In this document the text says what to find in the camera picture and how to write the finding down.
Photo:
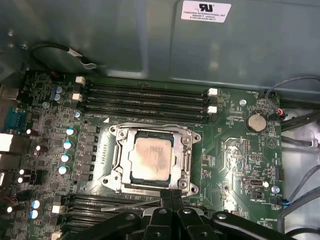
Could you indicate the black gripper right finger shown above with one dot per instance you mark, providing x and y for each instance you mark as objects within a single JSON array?
[{"x": 190, "y": 225}]

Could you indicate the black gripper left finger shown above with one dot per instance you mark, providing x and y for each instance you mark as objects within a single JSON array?
[{"x": 160, "y": 222}]

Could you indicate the silver CPU plate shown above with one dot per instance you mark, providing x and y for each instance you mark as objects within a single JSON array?
[{"x": 152, "y": 160}]

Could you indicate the metal socket cover frame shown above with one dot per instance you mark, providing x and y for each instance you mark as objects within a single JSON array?
[{"x": 179, "y": 145}]

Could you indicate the metal CPU socket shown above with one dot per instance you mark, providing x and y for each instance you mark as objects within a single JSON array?
[{"x": 111, "y": 180}]

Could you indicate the green motherboard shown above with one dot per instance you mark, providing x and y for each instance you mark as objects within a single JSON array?
[{"x": 217, "y": 150}]

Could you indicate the round coin battery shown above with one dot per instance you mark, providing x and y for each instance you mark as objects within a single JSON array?
[{"x": 255, "y": 122}]

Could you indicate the white printed label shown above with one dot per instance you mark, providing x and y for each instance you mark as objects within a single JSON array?
[{"x": 206, "y": 10}]

